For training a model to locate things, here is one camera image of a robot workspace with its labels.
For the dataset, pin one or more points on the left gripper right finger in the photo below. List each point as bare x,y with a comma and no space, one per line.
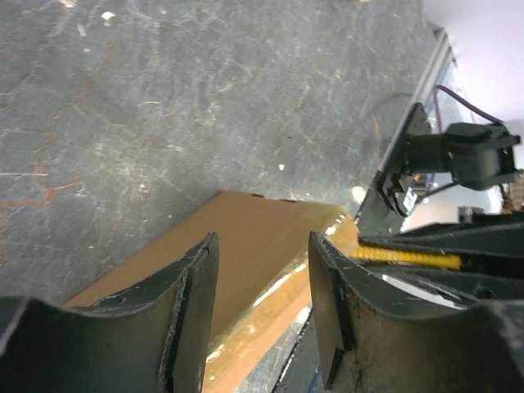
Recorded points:
378,336

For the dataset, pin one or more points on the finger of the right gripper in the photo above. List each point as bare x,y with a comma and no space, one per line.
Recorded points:
461,288
465,239

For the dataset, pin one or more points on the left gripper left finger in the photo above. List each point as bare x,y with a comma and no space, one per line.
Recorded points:
150,337

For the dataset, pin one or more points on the yellow utility knife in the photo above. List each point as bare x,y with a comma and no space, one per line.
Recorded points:
408,257

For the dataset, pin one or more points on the brown cardboard express box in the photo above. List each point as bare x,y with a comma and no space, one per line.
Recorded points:
263,280

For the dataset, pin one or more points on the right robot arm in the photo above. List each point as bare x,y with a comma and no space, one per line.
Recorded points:
478,157

